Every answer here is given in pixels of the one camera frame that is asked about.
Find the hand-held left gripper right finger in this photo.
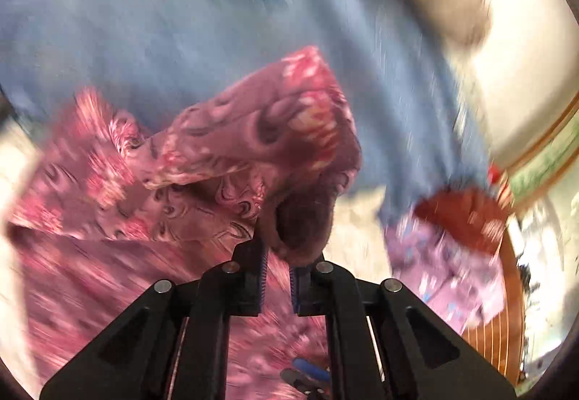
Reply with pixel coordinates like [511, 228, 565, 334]
[288, 253, 517, 400]

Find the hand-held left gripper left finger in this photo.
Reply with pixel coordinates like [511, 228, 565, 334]
[40, 241, 272, 400]

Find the pink patterned cloth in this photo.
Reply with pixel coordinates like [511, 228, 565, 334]
[7, 45, 365, 400]

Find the blue item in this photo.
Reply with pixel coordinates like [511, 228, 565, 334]
[280, 357, 332, 396]

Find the lilac printed cloth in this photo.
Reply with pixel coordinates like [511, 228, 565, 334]
[384, 210, 507, 335]

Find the red cloth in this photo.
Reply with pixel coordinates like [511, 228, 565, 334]
[414, 186, 511, 257]

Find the glass cabinet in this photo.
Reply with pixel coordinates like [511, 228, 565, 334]
[516, 196, 579, 385]

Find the blue striped bed sheet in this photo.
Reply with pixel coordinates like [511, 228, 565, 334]
[0, 0, 494, 224]

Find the framed green painting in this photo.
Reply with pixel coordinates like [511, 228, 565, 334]
[498, 101, 579, 211]

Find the wooden bed frame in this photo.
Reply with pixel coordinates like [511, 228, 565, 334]
[461, 228, 528, 385]

